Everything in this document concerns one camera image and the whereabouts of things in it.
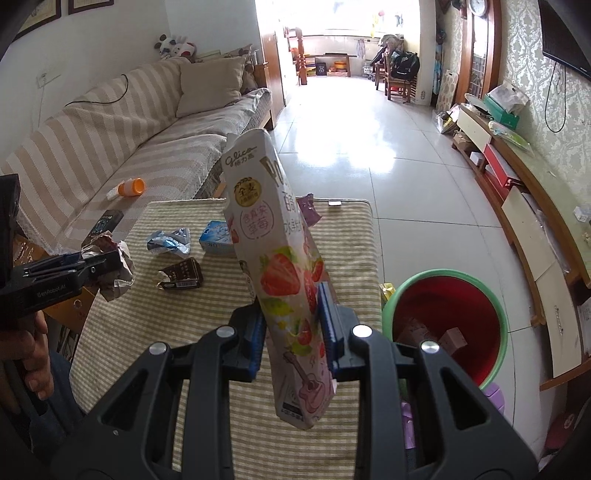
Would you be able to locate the orange cardboard box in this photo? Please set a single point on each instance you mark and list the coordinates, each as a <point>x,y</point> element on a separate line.
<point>69,309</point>

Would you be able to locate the red bin with green rim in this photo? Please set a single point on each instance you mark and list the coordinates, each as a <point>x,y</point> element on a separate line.
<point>461,304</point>

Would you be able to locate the beige pillow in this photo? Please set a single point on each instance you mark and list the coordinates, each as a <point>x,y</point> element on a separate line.
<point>207,87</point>

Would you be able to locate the framed wall picture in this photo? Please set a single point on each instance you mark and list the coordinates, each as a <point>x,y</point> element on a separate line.
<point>41,14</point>
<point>90,5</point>

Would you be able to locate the person's left leg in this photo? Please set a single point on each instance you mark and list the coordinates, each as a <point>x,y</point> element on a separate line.
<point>60,383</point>

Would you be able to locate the person's left hand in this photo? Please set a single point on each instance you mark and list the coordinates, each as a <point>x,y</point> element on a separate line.
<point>32,341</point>

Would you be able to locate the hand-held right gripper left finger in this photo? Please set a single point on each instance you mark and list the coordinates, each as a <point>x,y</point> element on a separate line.
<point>249,344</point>

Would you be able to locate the pink strawberry snack box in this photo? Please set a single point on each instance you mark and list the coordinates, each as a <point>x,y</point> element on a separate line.
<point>277,221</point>

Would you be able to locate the clear plastic bag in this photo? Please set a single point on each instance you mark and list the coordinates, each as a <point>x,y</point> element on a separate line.
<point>508,94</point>

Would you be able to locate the light blue white box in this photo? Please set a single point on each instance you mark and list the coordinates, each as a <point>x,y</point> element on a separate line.
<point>214,237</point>

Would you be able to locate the brown carton box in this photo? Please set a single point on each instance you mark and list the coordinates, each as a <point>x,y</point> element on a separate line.
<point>455,339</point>
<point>415,332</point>

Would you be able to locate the wooden tv cabinet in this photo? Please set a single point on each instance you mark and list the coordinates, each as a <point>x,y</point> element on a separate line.
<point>531,175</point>

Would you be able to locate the round wall clock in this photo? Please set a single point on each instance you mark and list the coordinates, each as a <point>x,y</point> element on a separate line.
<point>478,7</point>

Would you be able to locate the striped woven table mat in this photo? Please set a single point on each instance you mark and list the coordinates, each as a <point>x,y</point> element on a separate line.
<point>184,314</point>

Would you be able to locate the wooden chair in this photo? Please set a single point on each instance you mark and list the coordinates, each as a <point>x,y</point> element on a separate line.
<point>397,90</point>

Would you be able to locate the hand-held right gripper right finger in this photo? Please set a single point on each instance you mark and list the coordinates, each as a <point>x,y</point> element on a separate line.
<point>328,327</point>

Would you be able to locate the wooden door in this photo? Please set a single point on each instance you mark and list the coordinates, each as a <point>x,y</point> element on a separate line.
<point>272,69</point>

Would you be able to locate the black wall television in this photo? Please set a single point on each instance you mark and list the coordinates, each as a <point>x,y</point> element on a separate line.
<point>568,32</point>

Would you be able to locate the black remote control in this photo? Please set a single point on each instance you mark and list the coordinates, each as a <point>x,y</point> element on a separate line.
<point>104,224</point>

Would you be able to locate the cow plush toy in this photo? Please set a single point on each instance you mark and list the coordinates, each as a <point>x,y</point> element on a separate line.
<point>175,46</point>

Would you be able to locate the wooden stand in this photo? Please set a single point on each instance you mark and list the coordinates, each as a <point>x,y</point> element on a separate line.
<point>299,55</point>

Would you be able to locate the white wall socket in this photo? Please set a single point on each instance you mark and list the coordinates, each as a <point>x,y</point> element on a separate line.
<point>43,79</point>

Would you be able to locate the brown silver wrapper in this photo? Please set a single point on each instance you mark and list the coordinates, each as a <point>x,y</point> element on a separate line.
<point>117,281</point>

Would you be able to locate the black backpack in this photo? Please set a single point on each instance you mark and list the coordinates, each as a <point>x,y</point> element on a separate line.
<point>405,64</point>

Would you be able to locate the orange white bottle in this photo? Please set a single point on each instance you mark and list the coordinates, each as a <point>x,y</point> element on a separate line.
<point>131,188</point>

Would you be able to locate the brown chocolate wrapper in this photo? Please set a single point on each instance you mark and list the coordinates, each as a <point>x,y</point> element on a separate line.
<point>182,274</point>

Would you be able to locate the striped beige sofa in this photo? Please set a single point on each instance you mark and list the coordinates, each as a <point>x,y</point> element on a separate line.
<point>115,138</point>

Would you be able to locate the silver blue crumpled wrapper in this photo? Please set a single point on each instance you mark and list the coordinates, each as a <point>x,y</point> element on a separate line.
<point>168,242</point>

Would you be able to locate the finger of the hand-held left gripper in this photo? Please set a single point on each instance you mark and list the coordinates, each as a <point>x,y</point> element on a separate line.
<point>55,264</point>
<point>102,264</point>

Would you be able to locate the pink purple plastic wrapper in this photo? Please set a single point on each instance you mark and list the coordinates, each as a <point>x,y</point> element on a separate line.
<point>308,213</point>

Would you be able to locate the green box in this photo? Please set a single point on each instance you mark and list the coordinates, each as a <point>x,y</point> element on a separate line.
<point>501,113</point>

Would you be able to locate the white spotted board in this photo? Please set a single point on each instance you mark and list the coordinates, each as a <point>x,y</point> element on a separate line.
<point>447,90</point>

